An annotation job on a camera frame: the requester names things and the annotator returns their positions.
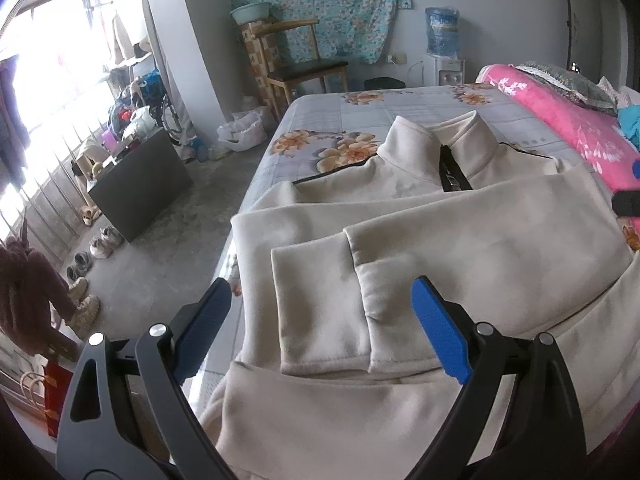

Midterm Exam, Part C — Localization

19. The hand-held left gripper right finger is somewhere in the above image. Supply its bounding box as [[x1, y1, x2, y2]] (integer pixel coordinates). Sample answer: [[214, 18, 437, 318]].
[[404, 275, 588, 480]]

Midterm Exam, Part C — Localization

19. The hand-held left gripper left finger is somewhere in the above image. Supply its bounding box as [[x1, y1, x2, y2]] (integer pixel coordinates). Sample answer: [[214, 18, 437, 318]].
[[56, 276, 236, 480]]

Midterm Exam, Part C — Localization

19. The beige zip jacket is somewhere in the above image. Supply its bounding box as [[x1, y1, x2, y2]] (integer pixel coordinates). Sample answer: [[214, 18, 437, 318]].
[[197, 111, 640, 480]]

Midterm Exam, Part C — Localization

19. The pile of clothes and bags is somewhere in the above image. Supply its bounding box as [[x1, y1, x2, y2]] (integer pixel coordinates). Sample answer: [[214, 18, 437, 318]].
[[102, 70, 168, 146]]

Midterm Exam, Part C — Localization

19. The cyan printed cloth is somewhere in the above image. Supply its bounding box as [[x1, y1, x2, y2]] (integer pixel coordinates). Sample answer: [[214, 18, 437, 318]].
[[617, 102, 640, 151]]

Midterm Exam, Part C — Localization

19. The beige patterned cloth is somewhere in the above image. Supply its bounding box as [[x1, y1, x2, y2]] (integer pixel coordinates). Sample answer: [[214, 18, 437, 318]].
[[597, 76, 640, 108]]

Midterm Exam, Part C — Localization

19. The pink floral blanket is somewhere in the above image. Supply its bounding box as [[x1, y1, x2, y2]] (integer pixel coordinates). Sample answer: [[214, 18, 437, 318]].
[[474, 63, 640, 193]]

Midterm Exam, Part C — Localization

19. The grey patterned pillow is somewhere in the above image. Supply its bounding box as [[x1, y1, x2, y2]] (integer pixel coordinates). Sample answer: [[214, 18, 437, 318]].
[[515, 61, 618, 116]]

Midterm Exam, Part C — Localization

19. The row of shoes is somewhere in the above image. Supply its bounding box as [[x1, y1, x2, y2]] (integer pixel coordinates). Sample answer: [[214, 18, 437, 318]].
[[65, 202, 125, 341]]

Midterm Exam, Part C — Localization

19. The black box table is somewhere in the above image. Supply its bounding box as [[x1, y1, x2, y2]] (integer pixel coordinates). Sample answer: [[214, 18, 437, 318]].
[[87, 127, 192, 243]]

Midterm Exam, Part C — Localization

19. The red bag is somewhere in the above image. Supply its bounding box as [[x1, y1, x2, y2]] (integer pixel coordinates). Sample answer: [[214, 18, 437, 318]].
[[42, 360, 76, 438]]

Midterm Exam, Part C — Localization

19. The brown fluffy garment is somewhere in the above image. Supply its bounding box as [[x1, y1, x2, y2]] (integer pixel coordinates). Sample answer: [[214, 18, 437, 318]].
[[0, 237, 78, 361]]

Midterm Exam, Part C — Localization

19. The metal window railing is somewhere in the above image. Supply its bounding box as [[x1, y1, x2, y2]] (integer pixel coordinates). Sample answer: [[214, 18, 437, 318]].
[[0, 125, 101, 281]]

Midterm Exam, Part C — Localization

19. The white plastic bag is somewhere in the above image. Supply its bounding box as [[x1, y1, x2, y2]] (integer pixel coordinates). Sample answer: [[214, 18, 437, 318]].
[[216, 109, 268, 152]]

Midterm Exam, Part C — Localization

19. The black wheel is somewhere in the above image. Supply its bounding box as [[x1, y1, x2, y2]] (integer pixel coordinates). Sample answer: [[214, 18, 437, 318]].
[[160, 92, 188, 143]]

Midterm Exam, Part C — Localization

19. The white water dispenser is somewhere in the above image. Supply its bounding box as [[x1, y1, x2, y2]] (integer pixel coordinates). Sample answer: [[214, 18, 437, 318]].
[[426, 55, 466, 86]]

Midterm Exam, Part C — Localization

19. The blue water jug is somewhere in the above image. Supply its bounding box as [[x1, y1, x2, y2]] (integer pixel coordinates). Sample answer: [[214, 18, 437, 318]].
[[425, 6, 460, 58]]

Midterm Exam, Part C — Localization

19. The grey floral bed sheet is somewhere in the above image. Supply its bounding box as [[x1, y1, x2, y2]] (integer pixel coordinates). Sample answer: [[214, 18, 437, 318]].
[[180, 82, 640, 411]]

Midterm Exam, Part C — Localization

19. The black stool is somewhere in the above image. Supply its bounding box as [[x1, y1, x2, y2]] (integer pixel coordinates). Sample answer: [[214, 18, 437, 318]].
[[364, 77, 406, 92]]

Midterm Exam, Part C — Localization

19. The patterned wooden cabinet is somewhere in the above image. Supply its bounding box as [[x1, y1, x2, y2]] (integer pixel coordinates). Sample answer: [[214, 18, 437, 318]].
[[241, 21, 281, 121]]

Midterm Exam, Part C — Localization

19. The dark hanging garment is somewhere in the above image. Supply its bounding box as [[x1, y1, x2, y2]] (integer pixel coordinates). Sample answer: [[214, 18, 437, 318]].
[[0, 55, 30, 186]]

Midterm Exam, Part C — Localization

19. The wooden chair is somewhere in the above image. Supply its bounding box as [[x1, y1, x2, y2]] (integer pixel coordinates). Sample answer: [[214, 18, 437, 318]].
[[252, 17, 349, 121]]

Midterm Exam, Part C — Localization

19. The beige hanging garment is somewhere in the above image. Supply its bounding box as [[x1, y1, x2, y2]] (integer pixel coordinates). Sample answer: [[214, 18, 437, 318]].
[[110, 10, 135, 58]]

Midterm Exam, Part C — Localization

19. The teal plastic basin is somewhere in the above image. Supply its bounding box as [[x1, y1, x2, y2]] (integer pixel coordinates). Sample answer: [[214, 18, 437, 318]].
[[231, 2, 273, 24]]

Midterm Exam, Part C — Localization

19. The black wall cable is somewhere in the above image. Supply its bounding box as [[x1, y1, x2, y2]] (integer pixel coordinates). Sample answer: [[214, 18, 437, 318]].
[[562, 0, 576, 66]]

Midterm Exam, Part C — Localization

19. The teal floral wall cloth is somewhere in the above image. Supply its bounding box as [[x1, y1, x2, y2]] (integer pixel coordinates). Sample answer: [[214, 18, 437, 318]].
[[231, 0, 416, 63]]

